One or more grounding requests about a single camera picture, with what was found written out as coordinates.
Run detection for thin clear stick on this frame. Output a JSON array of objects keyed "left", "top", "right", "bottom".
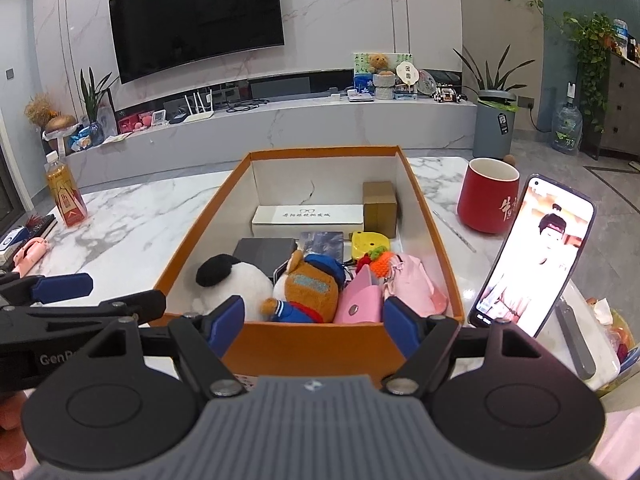
[{"left": 432, "top": 208, "right": 477, "bottom": 254}]

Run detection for long white box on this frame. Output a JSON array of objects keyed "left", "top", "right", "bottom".
[{"left": 251, "top": 204, "right": 364, "bottom": 236}]

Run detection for panda plush toy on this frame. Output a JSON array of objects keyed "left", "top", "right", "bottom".
[{"left": 195, "top": 254, "right": 275, "bottom": 322}]

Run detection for dark printed card box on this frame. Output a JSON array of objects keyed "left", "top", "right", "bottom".
[{"left": 299, "top": 231, "right": 345, "bottom": 264}]

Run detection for grey handle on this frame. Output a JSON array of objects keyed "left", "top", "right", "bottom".
[{"left": 555, "top": 296, "right": 597, "bottom": 381}]

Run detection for brown mushroom ornament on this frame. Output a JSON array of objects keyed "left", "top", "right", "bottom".
[{"left": 44, "top": 115, "right": 79, "bottom": 156}]

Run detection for dark grey gift box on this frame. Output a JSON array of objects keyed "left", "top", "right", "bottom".
[{"left": 232, "top": 237, "right": 297, "bottom": 279}]

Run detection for small brown cardboard box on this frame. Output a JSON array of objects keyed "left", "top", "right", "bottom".
[{"left": 362, "top": 181, "right": 399, "bottom": 239}]

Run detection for crochet orange toy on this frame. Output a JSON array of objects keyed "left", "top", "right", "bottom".
[{"left": 356, "top": 246, "right": 391, "bottom": 279}]

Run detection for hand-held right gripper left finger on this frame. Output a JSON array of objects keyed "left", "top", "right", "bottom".
[{"left": 75, "top": 295, "right": 246, "bottom": 397}]

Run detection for white plastic container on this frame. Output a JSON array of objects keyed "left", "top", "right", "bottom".
[{"left": 537, "top": 280, "right": 624, "bottom": 391}]

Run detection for red mug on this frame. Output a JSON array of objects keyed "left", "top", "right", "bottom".
[{"left": 456, "top": 157, "right": 521, "bottom": 234}]

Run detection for wall-mounted television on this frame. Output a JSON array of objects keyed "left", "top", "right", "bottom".
[{"left": 109, "top": 0, "right": 286, "bottom": 85}]

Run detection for bear plush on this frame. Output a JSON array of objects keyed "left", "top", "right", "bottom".
[{"left": 262, "top": 250, "right": 347, "bottom": 324}]

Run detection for pink pouch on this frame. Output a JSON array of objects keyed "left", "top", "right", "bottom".
[{"left": 384, "top": 253, "right": 449, "bottom": 319}]

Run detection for white marble television stand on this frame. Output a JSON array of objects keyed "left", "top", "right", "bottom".
[{"left": 65, "top": 97, "right": 478, "bottom": 188}]

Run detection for long-leaf plant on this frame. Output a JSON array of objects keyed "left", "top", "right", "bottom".
[{"left": 452, "top": 45, "right": 536, "bottom": 94}]

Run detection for green picture board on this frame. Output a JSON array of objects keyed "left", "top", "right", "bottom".
[{"left": 352, "top": 51, "right": 413, "bottom": 79}]

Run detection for dark cabinet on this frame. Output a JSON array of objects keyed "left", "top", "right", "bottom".
[{"left": 580, "top": 50, "right": 640, "bottom": 161}]

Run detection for orange cardboard box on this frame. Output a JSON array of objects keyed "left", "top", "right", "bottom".
[{"left": 152, "top": 145, "right": 466, "bottom": 377}]

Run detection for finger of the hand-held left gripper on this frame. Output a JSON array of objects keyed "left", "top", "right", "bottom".
[
  {"left": 0, "top": 270, "right": 94, "bottom": 307},
  {"left": 0, "top": 289, "right": 167, "bottom": 341}
]

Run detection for person's left hand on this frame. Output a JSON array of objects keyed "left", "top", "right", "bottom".
[{"left": 0, "top": 389, "right": 32, "bottom": 474}]

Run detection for blue snack bag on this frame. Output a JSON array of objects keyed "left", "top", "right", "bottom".
[{"left": 70, "top": 125, "right": 106, "bottom": 151}]

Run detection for person's pink clothing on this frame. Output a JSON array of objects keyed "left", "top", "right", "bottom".
[{"left": 595, "top": 405, "right": 640, "bottom": 480}]

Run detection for trailing pothos plant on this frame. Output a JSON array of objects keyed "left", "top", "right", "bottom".
[{"left": 550, "top": 10, "right": 621, "bottom": 131}]

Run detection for dried flower bunch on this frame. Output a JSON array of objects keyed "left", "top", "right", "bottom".
[{"left": 25, "top": 92, "right": 61, "bottom": 129}]

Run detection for water jug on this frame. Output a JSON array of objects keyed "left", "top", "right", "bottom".
[{"left": 551, "top": 82, "right": 584, "bottom": 155}]

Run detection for pink wallet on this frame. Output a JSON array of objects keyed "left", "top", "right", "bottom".
[{"left": 332, "top": 264, "right": 387, "bottom": 324}]

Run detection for pink selfie stick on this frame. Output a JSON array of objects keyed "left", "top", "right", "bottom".
[{"left": 12, "top": 238, "right": 49, "bottom": 276}]

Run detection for green potted plant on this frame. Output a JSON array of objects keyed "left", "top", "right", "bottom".
[{"left": 80, "top": 66, "right": 119, "bottom": 124}]

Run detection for tea bottle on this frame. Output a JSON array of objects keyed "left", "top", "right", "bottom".
[{"left": 44, "top": 151, "right": 88, "bottom": 227}]

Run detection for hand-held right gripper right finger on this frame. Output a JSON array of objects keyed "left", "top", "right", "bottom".
[{"left": 381, "top": 296, "right": 556, "bottom": 397}]

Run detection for white and blue box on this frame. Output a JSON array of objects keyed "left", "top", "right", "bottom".
[{"left": 0, "top": 227, "right": 26, "bottom": 254}]

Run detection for white router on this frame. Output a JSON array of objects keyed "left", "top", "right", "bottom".
[{"left": 181, "top": 88, "right": 216, "bottom": 124}]

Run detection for black cables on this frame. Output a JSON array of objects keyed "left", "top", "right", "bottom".
[{"left": 226, "top": 99, "right": 271, "bottom": 113}]

